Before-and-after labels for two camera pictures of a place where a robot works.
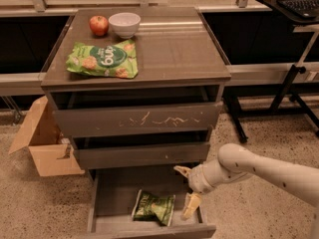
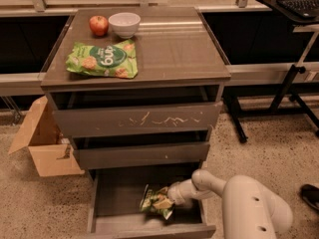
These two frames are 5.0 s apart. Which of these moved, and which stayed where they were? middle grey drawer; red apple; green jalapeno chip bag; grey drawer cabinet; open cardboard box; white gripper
Moved: green jalapeno chip bag; white gripper
Stayed: red apple; grey drawer cabinet; middle grey drawer; open cardboard box
